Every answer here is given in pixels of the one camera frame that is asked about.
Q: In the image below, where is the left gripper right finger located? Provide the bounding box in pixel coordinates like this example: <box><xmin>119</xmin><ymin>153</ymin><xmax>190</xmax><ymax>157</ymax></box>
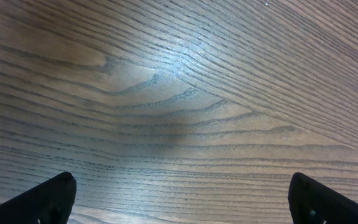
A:
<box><xmin>288</xmin><ymin>172</ymin><xmax>358</xmax><ymax>224</ymax></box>

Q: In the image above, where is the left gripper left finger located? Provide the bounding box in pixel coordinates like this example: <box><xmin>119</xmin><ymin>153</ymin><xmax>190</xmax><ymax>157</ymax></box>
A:
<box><xmin>0</xmin><ymin>172</ymin><xmax>76</xmax><ymax>224</ymax></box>

